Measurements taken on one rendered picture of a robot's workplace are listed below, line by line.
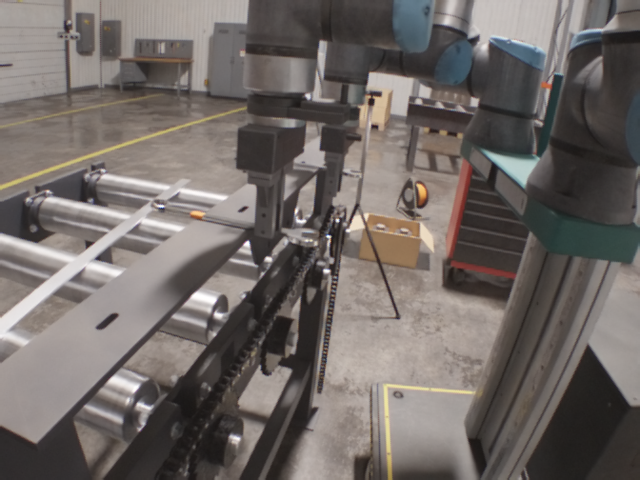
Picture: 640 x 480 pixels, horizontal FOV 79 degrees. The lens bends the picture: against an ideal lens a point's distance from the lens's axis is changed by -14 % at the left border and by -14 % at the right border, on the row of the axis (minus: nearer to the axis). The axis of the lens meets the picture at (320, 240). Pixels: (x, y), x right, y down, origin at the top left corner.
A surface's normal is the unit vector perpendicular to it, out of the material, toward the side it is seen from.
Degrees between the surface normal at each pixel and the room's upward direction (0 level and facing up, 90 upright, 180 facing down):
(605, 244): 90
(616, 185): 70
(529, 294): 90
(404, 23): 110
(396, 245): 90
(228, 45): 90
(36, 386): 0
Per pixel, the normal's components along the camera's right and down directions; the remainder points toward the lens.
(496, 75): -0.69, 0.24
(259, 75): -0.45, 0.33
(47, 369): 0.10, -0.91
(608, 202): -0.11, 0.06
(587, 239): -0.08, 0.40
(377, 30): -0.21, 0.86
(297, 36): 0.42, 0.41
